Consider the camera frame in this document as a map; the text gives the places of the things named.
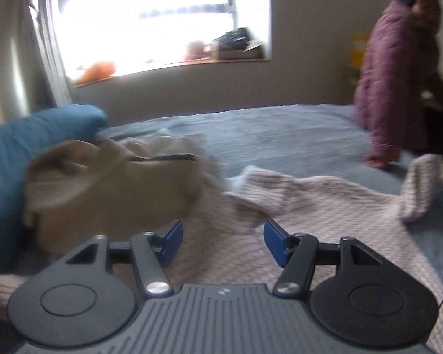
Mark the grey curtain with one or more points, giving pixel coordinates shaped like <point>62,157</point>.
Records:
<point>48,62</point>

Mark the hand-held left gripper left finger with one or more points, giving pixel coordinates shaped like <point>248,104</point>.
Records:
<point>173,241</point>

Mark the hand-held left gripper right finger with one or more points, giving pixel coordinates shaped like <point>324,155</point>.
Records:
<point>275,243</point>

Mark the beige hooded jacket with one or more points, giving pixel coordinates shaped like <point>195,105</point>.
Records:
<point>114,188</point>

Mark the grey bed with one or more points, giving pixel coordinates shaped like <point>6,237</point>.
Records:
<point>280,136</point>

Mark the blue pillow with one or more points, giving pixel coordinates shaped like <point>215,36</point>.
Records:
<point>7,177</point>

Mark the houndstooth knit sweater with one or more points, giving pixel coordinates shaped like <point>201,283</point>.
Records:
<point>336,221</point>

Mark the yellow box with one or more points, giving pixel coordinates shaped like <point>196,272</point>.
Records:
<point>356,51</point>

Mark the dark bundled clothes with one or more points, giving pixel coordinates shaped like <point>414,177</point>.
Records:
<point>232,38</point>

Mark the orange cloth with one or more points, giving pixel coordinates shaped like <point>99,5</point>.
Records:
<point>98,72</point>

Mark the cardboard box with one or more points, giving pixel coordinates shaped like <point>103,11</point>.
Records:
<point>240,53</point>

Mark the bright window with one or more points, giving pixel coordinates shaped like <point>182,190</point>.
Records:
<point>133,14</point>

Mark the pink round object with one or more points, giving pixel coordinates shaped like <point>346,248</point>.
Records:
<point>195,49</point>

